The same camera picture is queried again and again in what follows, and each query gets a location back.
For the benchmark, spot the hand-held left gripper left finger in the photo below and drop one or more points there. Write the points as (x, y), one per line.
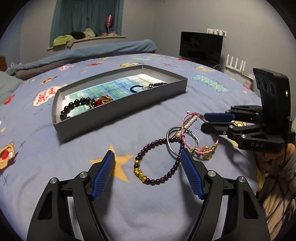
(104, 176)

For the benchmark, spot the white router with antennas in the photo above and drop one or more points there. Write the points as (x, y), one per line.
(235, 69)

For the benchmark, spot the plaid pajama clothing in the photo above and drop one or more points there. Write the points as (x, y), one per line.
(277, 204)

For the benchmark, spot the black television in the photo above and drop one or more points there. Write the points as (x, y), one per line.
(201, 46)

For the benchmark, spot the silver bangle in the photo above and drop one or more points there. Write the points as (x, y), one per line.
(168, 139)

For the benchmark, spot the wooden headboard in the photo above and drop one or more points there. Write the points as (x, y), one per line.
(2, 63)

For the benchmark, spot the green cloth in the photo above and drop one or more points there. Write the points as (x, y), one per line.
(61, 40)

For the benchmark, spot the person's right hand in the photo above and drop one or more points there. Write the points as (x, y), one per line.
(266, 162)

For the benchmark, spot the window sill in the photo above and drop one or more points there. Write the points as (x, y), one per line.
(97, 39)

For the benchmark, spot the grey-blue pillow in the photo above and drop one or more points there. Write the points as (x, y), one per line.
(7, 85)

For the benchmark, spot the cartoon printed bed sheet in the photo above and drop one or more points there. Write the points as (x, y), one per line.
(138, 220)

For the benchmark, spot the black cloth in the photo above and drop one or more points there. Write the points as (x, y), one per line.
(77, 35)

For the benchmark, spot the blue duvet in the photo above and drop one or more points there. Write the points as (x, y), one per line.
(104, 47)

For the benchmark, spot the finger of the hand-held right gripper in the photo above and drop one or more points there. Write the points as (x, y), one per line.
(212, 127)
(217, 116)

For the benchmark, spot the grey blanket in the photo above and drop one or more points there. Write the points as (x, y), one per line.
(25, 74)

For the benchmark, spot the pink balloon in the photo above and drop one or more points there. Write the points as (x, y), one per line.
(109, 20)

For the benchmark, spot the beige cloth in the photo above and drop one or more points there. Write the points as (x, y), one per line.
(89, 33)

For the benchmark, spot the grey cardboard box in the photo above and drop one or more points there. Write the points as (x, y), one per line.
(115, 113)

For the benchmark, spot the blue printed paper sheet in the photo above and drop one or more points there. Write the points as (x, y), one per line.
(115, 88)

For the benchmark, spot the teal curtain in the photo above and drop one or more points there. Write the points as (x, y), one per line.
(81, 16)

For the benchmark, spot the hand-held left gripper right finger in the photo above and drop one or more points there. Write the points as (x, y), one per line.
(192, 176)

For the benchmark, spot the white wall hook rack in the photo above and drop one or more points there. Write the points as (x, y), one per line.
(217, 32)

